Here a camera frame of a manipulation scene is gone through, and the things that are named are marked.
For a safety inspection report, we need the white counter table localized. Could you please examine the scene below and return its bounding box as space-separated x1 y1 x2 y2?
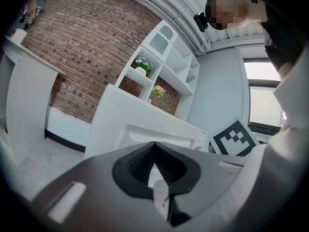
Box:
0 34 66 167

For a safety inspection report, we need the white box with red button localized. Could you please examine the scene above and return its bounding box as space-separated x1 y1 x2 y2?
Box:
10 29 28 43

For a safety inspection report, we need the black head camera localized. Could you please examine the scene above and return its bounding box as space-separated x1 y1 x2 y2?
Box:
194 12 210 32

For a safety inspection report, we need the white flower potted plant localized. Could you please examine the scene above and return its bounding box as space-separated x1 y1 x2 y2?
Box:
134 58 153 77

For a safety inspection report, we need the person's black shirt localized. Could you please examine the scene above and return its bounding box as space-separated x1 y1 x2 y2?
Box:
255 0 309 78

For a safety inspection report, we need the yellow flower potted plant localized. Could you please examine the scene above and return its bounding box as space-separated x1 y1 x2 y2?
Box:
147 85 168 104

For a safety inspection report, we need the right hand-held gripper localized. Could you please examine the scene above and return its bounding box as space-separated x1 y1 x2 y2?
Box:
209 116 261 157

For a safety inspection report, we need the white desk cabinet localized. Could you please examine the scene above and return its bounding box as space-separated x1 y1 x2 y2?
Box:
84 83 209 160

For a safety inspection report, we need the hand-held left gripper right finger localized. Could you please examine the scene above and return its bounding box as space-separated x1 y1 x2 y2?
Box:
147 141 249 228

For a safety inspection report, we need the white louvred cabinet door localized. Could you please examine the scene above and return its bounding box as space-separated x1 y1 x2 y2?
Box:
146 25 175 58

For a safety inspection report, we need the white shelf unit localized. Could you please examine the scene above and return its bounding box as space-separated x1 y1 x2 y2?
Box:
115 19 201 122

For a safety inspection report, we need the window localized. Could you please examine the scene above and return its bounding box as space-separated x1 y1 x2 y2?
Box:
243 58 287 131

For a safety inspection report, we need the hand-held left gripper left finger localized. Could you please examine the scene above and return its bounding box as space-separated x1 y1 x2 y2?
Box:
30 141 171 232

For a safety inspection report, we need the person's head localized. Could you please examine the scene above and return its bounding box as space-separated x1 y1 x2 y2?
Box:
205 0 269 31

